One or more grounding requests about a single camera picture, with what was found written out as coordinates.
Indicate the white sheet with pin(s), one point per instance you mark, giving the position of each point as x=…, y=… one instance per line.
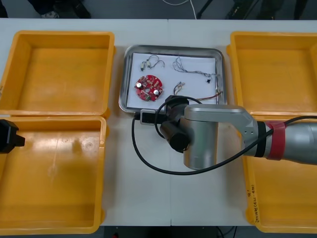
x=193, y=86

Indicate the round red circuit board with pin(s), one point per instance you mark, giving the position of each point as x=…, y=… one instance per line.
x=148, y=85

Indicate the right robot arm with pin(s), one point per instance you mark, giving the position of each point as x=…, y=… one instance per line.
x=203, y=138

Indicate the steel tray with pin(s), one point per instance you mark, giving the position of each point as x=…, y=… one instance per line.
x=123, y=81

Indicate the black stand leg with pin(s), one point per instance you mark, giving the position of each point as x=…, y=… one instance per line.
x=206, y=8

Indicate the yellow-orange plastic bin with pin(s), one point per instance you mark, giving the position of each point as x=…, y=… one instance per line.
x=54, y=186
x=62, y=77
x=272, y=74
x=284, y=193

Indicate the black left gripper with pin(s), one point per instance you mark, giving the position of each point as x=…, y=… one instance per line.
x=6, y=136

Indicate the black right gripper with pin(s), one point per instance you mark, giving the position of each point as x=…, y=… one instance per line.
x=174, y=106

